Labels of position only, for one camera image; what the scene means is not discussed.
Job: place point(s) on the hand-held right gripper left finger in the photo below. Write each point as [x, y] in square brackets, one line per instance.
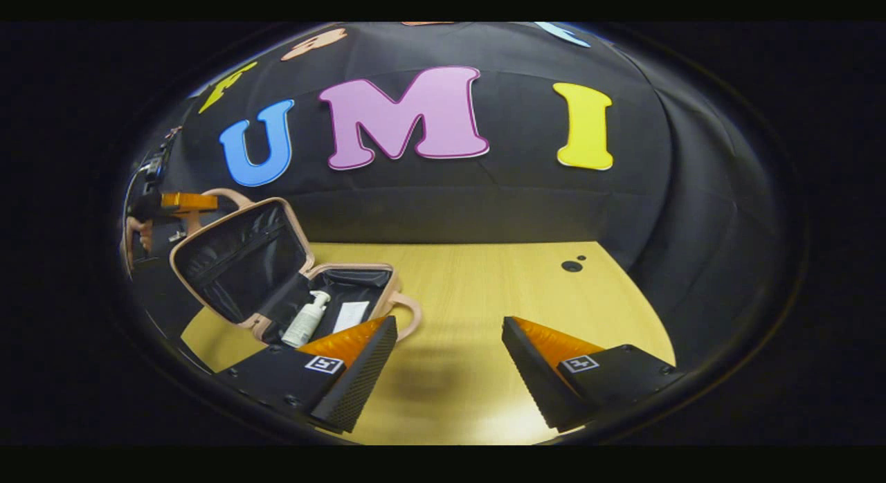
[360, 386]

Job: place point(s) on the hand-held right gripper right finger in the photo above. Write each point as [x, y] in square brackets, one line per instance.
[536, 379]

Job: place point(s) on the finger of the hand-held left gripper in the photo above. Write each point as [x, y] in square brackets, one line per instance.
[188, 202]

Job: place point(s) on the white squeeze tube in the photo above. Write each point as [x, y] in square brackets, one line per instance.
[351, 317]

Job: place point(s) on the pink suitcase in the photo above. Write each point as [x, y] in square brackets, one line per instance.
[235, 261]

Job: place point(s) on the white pump bottle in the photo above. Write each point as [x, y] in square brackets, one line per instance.
[304, 322]

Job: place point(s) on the black backdrop cloth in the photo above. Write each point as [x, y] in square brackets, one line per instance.
[526, 206]

